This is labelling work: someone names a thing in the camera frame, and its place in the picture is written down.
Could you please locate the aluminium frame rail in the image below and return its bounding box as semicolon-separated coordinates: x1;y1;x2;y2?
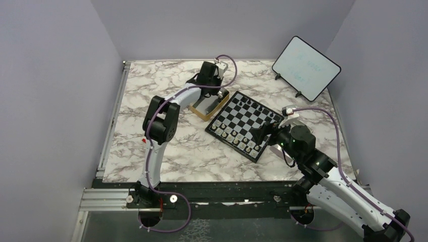
95;61;132;179

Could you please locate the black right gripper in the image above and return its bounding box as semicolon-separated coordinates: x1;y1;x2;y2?
250;117;301;162

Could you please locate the yellow metal tin box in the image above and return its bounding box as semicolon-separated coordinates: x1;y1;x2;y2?
189;88;230;122

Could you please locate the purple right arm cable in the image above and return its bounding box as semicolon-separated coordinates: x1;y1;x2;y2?
291;106;414;242

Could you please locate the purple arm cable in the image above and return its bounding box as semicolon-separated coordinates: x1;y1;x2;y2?
138;54;238;234
291;106;414;242

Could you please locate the small whiteboard on stand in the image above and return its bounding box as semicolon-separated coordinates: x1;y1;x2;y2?
272;36;342;101

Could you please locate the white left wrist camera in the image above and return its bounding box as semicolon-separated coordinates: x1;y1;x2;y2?
214;58;229;78

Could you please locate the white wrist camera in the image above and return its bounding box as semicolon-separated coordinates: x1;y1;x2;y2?
279;105;301;128
214;58;229;78

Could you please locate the silver metal tin lid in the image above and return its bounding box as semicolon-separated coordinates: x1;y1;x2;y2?
270;144;289;160

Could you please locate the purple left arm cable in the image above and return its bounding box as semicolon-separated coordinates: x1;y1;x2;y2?
138;54;238;234

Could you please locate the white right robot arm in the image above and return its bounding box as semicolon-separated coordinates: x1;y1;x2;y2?
250;123;410;241

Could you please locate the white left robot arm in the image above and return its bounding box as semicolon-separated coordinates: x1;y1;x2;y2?
134;60;228;207

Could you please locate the black and white chessboard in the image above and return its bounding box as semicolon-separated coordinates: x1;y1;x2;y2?
205;91;284;163

